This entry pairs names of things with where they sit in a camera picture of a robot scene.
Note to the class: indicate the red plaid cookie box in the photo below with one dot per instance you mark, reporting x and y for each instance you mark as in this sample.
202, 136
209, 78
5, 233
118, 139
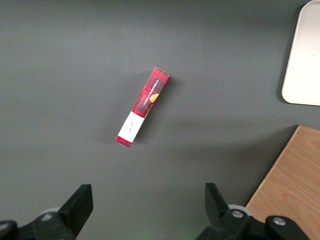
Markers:
147, 100

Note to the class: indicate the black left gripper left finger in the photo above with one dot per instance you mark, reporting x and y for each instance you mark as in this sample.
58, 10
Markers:
72, 212

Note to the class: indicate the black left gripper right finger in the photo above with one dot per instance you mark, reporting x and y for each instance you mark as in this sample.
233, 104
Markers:
222, 220

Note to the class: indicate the wooden drawer cabinet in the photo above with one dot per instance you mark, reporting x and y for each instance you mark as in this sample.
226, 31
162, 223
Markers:
295, 180

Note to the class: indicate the beige rectangular tray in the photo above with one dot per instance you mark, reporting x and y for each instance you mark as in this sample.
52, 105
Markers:
305, 62

